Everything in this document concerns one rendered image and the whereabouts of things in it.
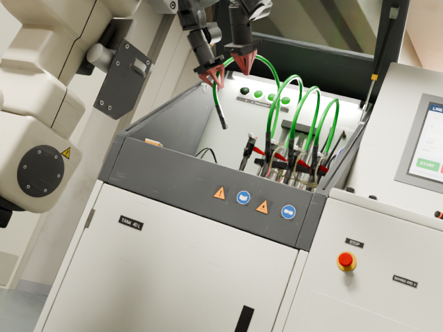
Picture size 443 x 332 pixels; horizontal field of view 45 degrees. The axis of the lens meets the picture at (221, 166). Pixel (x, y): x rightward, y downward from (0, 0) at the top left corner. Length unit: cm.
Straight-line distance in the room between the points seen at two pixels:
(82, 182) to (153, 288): 276
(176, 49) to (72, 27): 351
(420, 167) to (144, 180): 86
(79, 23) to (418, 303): 102
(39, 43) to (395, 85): 123
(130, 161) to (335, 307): 75
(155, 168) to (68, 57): 60
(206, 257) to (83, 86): 273
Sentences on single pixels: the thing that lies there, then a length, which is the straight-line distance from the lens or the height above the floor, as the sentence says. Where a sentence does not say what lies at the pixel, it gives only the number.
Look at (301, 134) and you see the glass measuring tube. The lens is 209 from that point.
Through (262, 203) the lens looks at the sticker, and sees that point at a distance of 151.
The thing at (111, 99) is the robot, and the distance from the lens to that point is 115.
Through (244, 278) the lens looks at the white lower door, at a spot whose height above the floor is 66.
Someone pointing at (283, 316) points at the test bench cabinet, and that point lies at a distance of 146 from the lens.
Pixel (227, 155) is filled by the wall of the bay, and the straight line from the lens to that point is 216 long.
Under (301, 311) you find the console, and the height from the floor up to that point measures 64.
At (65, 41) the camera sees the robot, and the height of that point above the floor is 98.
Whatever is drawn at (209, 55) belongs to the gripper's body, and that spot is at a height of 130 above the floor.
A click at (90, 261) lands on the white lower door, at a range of 168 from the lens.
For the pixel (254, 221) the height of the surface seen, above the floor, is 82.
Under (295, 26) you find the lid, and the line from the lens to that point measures 210.
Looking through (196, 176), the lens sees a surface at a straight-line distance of 158.
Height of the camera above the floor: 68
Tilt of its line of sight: 10 degrees up
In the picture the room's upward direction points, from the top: 21 degrees clockwise
